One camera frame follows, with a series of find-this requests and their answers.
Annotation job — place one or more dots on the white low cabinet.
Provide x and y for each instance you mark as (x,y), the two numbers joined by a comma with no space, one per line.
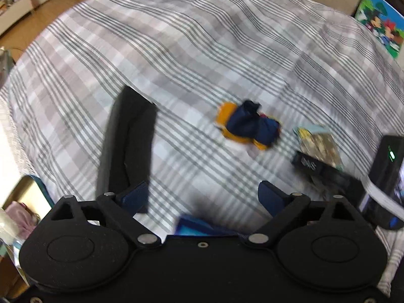
(14,9)

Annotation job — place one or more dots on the gold metal tray teal rim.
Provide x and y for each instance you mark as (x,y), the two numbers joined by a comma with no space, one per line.
(26,189)

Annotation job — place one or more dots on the grey plaid blanket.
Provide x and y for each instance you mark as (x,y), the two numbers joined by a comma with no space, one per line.
(205,47)

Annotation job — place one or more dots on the black triangular case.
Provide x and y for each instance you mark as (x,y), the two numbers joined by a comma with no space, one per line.
(132,139)

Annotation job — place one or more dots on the pink cloth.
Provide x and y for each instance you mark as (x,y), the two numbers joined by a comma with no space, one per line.
(22,217)

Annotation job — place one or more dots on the white lace-edged tablecloth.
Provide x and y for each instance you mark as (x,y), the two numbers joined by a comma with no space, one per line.
(11,151)

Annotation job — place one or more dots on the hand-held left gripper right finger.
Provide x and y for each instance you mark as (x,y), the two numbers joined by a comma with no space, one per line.
(271,197)

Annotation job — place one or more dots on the blue tissue pack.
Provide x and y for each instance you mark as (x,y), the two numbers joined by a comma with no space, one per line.
(202,227)

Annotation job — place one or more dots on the yellow and navy socks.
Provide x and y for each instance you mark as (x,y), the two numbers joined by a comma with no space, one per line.
(249,124)

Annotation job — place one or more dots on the cartoon picture box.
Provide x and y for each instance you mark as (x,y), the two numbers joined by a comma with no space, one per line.
(382,22)

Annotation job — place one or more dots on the clear packet with blue toothbrush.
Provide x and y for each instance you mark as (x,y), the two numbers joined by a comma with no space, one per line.
(6,230)

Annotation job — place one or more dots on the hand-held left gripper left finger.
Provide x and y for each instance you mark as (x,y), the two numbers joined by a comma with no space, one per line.
(135,197)

